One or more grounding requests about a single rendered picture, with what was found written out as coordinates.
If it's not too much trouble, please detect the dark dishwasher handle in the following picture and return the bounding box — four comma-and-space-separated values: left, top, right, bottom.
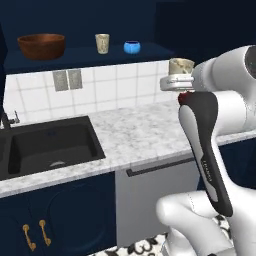
125, 156, 196, 178

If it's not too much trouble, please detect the dark blue base cupboard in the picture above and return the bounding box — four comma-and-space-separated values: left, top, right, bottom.
197, 135, 256, 192

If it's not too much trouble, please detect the dark tap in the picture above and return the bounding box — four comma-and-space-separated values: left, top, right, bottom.
0, 109, 21, 131

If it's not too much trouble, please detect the small blue bowl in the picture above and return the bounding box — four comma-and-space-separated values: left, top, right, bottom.
123, 40, 142, 55

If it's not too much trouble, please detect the grey wall outlet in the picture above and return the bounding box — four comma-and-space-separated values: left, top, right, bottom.
52, 70, 70, 93
67, 68, 84, 91

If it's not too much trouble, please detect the grey dishwasher door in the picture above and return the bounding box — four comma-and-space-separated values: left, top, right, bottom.
114, 157, 202, 248

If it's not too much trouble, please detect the black sink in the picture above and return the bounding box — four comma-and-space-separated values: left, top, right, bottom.
0, 115, 107, 182

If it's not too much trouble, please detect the gold cupboard handle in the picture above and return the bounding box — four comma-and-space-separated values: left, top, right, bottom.
22, 223, 37, 252
38, 219, 53, 247

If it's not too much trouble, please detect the dark blue wall cabinet door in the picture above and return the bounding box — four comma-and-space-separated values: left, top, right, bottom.
153, 0, 256, 64

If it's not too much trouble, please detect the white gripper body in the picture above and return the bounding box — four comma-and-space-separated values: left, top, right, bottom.
159, 73, 195, 93

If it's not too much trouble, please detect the beige patterned glass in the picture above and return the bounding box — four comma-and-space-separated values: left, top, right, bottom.
94, 33, 111, 55
168, 57, 196, 77

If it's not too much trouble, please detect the brown wooden bowl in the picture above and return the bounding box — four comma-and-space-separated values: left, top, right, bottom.
17, 33, 66, 62

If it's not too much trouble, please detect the dark blue cupboard door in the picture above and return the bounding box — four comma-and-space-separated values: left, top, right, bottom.
36, 171, 117, 256
0, 192, 39, 256

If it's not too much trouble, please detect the dark blue open wall cabinet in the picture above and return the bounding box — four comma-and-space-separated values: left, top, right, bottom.
0, 0, 176, 76

